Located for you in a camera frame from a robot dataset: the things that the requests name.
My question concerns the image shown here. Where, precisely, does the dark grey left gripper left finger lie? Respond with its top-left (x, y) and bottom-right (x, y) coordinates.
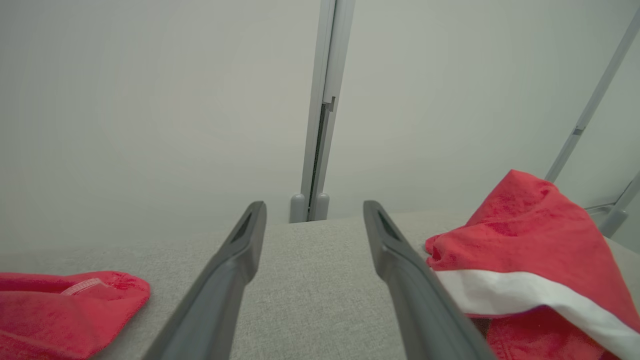
top-left (142, 201), bottom-right (267, 360)

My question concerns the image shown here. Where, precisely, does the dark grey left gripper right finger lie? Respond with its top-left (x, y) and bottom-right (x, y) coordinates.
top-left (363, 200), bottom-right (496, 360)

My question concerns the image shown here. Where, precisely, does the plain red crumpled garment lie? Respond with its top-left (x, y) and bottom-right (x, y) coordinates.
top-left (0, 270), bottom-right (151, 360)

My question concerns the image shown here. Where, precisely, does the grey post with rounded foot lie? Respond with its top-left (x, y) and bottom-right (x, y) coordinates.
top-left (584, 172), bottom-right (640, 239)

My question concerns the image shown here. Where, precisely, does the grey metal partition post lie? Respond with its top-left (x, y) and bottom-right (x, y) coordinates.
top-left (289, 0), bottom-right (357, 224)

